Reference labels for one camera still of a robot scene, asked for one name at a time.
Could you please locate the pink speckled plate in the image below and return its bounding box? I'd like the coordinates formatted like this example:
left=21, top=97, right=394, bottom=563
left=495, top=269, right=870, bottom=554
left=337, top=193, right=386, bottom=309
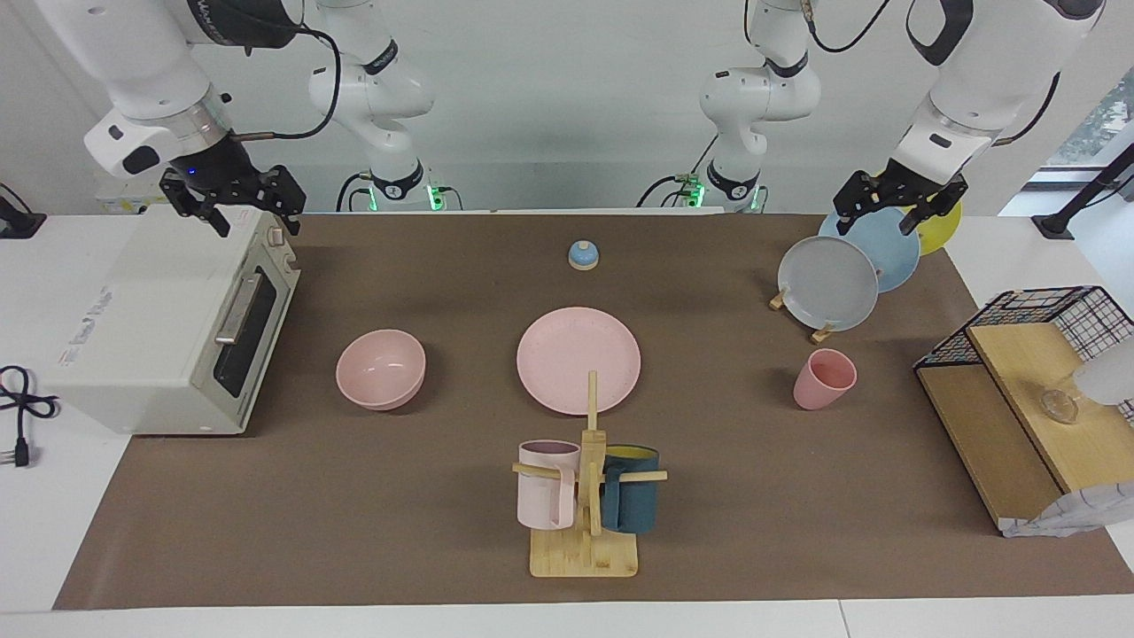
left=517, top=307, right=642, bottom=416

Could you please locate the pink mug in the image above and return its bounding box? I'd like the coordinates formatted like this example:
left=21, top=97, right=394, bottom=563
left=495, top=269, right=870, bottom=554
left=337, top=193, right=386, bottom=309
left=517, top=440, right=583, bottom=531

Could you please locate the pink bowl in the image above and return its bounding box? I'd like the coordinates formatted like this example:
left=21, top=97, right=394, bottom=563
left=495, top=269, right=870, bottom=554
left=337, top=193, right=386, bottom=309
left=335, top=329, right=427, bottom=411

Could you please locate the black base cable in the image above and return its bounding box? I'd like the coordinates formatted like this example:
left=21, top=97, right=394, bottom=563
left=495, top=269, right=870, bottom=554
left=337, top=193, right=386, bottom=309
left=337, top=171, right=377, bottom=214
left=638, top=173, right=710, bottom=209

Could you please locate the black table clamp mount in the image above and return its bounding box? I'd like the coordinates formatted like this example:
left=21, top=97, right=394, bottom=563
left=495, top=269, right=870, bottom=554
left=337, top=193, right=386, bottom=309
left=0, top=183, right=47, bottom=240

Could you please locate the black power cord with plug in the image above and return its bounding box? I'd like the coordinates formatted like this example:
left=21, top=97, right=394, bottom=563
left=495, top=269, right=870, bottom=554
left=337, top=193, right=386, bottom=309
left=0, top=365, right=58, bottom=469

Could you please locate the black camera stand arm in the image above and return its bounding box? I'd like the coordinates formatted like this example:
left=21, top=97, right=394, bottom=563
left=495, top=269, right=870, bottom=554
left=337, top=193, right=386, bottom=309
left=1032, top=142, right=1134, bottom=240

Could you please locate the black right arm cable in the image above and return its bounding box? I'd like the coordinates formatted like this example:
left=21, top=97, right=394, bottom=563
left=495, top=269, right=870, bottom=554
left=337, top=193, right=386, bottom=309
left=232, top=22, right=342, bottom=143

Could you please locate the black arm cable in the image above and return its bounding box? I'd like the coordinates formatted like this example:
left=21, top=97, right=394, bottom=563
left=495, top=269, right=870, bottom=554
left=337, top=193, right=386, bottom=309
left=232, top=22, right=342, bottom=143
left=802, top=0, right=1064, bottom=147

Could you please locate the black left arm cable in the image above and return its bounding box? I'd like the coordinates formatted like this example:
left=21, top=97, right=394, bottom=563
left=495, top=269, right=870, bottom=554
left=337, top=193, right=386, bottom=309
left=802, top=0, right=1064, bottom=147

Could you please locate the window with greenery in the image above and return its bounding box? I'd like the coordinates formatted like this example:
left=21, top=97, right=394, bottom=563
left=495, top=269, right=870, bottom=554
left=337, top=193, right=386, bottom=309
left=1045, top=66, right=1134, bottom=169

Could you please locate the dark teal mug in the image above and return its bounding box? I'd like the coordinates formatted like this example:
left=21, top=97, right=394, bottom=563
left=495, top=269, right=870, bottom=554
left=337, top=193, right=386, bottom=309
left=602, top=445, right=661, bottom=534

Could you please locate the translucent white container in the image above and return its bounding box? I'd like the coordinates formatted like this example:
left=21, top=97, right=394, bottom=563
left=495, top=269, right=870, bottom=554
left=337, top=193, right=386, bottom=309
left=1072, top=341, right=1134, bottom=408

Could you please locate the light blue plate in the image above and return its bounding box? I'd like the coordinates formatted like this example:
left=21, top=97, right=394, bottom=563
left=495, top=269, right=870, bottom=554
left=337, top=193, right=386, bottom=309
left=817, top=208, right=922, bottom=293

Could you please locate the brown table mat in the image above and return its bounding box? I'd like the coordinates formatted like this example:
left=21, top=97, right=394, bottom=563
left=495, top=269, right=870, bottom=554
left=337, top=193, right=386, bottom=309
left=53, top=213, right=1134, bottom=611

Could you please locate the wooden plate rack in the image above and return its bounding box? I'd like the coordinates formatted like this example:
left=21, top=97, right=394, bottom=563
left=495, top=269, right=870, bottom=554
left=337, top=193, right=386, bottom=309
left=769, top=266, right=882, bottom=345

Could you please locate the wooden two-tier shelf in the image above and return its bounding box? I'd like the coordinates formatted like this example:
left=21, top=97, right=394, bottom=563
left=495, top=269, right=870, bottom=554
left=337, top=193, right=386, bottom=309
left=917, top=321, right=1134, bottom=533

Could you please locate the pink cup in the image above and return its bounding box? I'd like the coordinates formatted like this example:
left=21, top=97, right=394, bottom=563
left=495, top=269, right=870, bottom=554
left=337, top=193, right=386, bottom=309
left=793, top=348, right=858, bottom=411

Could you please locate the black wire shelf frame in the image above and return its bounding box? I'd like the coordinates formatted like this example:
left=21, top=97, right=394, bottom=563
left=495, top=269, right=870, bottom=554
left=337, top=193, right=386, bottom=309
left=915, top=285, right=1134, bottom=426

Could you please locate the cream toaster oven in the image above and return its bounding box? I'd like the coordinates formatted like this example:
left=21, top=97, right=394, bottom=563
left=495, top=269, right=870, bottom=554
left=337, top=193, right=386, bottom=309
left=40, top=202, right=302, bottom=437

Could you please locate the grey plate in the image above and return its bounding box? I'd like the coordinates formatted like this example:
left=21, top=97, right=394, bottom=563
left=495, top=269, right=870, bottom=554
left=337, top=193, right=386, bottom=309
left=777, top=236, right=880, bottom=333

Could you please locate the wooden mug tree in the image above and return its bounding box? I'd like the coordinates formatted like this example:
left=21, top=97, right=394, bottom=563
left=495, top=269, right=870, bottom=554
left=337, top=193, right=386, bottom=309
left=511, top=370, right=668, bottom=579

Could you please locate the yellow plate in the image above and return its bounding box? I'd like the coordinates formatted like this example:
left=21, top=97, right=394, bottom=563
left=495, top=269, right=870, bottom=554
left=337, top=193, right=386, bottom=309
left=873, top=173, right=963, bottom=257

